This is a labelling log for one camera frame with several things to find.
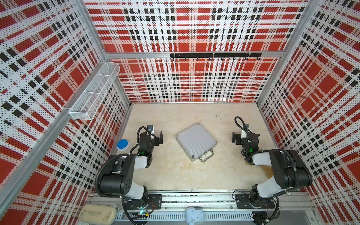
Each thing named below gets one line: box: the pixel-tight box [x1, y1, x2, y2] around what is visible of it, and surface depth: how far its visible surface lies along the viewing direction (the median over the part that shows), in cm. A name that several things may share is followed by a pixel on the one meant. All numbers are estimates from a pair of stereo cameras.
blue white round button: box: [116, 138, 131, 151], surface depth 95 cm
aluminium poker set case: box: [175, 122, 218, 163], surface depth 97 cm
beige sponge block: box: [78, 203, 117, 225], surface depth 69 cm
